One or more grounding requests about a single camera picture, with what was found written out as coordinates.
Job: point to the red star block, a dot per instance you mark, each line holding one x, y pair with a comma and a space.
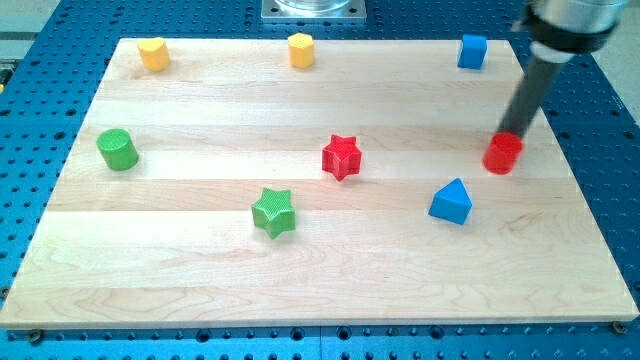
341, 157

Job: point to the blue perforated table plate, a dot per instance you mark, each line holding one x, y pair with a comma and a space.
53, 57

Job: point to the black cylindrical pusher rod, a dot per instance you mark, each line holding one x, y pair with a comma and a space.
532, 89

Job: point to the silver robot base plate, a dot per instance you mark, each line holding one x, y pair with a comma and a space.
290, 11

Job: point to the green cylinder block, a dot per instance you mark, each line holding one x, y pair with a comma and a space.
117, 149

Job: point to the light wooden board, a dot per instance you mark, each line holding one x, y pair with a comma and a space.
171, 242

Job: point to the blue cube block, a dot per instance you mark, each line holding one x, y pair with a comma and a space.
472, 52

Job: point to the blue triangle block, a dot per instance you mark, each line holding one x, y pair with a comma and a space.
452, 203

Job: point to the red cylinder block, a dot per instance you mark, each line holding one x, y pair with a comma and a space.
502, 153

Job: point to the yellow hexagon block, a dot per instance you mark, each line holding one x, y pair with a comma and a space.
301, 50

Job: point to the green star block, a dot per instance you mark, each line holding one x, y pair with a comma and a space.
274, 213

